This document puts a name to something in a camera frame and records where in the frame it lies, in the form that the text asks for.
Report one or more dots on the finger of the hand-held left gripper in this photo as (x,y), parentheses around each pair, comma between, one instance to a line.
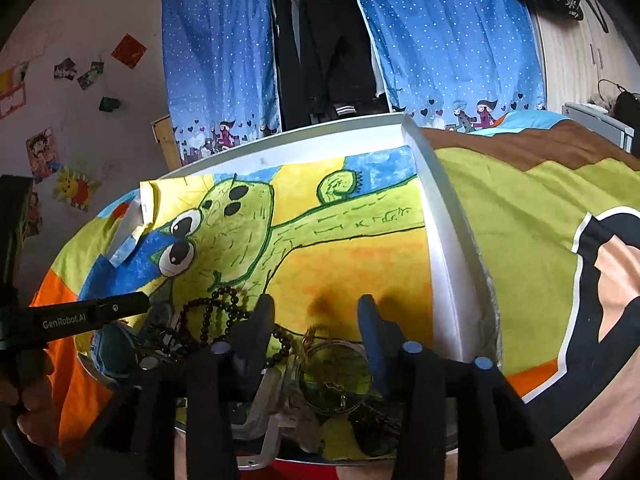
(117,352)

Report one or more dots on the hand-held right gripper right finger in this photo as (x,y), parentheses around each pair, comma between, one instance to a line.
(375,345)

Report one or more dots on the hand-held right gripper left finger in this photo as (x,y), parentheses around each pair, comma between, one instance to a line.
(257,340)

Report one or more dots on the clear bangle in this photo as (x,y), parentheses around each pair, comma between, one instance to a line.
(335,380)

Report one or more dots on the white tray box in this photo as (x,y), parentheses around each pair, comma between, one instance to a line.
(450,270)

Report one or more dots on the person's left hand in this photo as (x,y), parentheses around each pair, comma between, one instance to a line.
(35,395)

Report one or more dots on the silver metal clip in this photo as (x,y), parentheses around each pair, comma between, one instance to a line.
(280,420)

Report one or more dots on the green cartoon painted paper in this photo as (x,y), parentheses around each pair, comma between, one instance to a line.
(340,255)

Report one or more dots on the colourful printed bedsheet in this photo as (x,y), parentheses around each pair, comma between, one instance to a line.
(540,240)

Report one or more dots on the small wooden cabinet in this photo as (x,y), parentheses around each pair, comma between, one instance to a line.
(167,142)

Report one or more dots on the blue dotted curtain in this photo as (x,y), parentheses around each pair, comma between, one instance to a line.
(220,60)
(450,40)

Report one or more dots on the dark hanging clothes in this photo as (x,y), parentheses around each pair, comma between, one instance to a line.
(330,40)

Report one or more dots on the white storage box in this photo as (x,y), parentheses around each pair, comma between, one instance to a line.
(595,122)

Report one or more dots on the light wooden wardrobe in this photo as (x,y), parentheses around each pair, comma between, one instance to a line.
(575,60)

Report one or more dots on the yellow cartoon wall sticker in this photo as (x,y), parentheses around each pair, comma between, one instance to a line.
(75,187)

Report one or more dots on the cartoon figure wall poster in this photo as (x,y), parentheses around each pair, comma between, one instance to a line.
(42,155)

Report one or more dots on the green wall sticker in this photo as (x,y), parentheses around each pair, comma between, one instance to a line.
(109,104)

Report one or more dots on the red yellow wall sticker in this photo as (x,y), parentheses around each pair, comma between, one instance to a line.
(12,90)

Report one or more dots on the small wall photo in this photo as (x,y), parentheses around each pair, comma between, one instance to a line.
(65,68)
(91,75)

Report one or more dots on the red square wall paper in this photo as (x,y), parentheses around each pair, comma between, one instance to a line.
(129,51)

